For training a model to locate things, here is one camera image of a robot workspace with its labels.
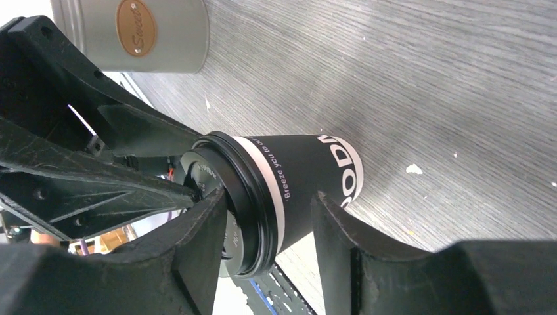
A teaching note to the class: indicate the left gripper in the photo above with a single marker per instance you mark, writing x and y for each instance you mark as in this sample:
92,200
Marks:
72,195

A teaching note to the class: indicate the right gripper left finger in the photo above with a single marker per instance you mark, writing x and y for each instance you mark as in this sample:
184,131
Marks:
170,270

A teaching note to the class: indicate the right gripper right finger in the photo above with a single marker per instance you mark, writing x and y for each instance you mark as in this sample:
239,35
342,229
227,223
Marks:
364,271

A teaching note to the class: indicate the black paper coffee cup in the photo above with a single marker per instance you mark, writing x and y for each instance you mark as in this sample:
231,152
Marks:
295,167

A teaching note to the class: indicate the black plastic cup lid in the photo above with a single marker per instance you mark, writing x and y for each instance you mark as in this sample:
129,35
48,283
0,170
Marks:
252,231

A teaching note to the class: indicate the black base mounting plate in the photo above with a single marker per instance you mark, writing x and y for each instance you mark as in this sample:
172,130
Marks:
273,293

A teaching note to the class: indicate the silver tin can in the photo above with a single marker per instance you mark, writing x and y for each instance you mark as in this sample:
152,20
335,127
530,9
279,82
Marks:
159,36

